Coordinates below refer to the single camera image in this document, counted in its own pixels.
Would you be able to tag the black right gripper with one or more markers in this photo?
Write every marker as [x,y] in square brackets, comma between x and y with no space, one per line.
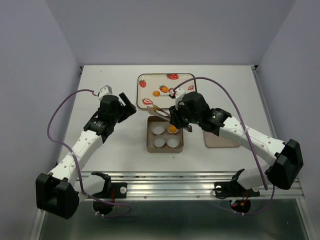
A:
[175,118]

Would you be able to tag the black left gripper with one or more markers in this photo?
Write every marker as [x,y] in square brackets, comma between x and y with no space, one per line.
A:
[129,109]

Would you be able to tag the metal food tongs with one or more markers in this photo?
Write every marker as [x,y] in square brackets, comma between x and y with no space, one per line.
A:
[161,113]

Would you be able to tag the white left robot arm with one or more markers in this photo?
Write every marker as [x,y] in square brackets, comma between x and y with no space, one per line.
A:
[60,191]

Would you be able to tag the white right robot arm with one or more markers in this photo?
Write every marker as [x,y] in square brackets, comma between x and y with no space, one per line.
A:
[283,159]

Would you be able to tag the white paper cupcake liner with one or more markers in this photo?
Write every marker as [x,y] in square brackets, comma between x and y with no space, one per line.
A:
[173,141]
[159,141]
[157,128]
[168,130]

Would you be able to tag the strawberry print tray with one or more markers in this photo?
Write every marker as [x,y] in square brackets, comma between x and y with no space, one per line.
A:
[155,88]

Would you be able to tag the gold square tin box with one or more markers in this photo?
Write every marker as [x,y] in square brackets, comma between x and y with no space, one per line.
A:
[150,138]

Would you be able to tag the gold tin lid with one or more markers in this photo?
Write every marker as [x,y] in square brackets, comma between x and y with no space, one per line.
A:
[214,142]

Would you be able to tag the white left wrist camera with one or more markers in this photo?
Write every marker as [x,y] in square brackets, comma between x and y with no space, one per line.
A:
[104,91]

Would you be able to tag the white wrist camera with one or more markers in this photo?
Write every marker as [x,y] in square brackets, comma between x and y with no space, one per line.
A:
[104,91]
[177,95]

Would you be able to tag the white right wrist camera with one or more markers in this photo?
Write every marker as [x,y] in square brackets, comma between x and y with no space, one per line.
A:
[177,95]

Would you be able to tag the aluminium frame rail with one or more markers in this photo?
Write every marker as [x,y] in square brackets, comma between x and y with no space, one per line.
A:
[171,186]

